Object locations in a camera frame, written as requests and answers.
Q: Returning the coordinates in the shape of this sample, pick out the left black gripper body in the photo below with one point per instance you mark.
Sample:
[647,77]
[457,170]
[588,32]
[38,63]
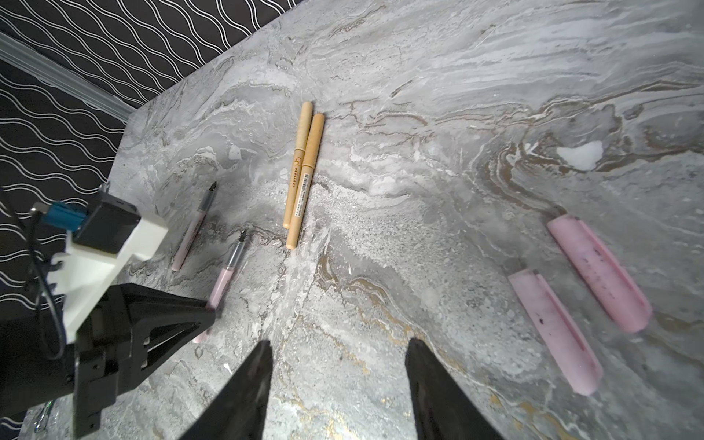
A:
[110,356]

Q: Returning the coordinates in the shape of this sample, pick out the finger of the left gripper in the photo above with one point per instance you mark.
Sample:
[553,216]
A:
[160,324]

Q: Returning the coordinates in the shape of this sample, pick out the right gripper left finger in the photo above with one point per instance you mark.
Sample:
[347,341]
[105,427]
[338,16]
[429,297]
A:
[239,411]

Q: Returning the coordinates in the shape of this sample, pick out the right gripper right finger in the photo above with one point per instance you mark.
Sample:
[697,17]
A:
[441,409]

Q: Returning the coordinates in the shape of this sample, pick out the pink pen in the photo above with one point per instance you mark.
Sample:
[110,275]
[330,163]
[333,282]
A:
[191,232]
[226,274]

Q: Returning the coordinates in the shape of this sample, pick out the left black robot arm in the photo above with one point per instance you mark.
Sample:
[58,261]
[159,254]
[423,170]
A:
[27,377]

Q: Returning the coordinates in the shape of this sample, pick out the silver combination wrench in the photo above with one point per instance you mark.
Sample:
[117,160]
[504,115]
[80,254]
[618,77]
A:
[42,419]

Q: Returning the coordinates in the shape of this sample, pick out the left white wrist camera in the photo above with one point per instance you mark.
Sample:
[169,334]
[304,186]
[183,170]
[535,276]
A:
[101,239]

